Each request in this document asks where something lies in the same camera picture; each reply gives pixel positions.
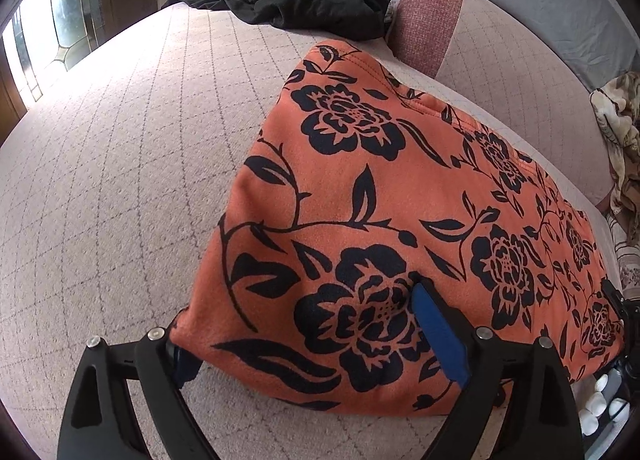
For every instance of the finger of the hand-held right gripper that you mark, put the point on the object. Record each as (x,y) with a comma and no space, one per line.
(612,296)

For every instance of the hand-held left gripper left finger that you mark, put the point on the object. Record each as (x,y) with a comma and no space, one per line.
(186,371)

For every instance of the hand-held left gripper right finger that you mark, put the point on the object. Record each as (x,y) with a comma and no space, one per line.
(441,337)

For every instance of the orange floral long-sleeved top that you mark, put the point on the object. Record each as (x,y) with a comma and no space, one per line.
(380,200)

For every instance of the person's right hand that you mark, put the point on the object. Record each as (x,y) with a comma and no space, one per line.
(597,402)

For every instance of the striped sheet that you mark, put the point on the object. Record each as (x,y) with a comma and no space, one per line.
(627,255)

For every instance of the beige floral blanket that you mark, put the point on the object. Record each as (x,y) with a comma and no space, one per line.
(622,130)

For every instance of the pink quilted bed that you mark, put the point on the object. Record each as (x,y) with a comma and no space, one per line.
(125,180)

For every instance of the pink bolster cushion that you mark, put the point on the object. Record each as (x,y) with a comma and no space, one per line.
(480,55)

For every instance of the grey pillow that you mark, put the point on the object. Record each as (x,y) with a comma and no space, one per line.
(565,5)

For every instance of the wooden stained glass door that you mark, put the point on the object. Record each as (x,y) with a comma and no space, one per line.
(55,20)

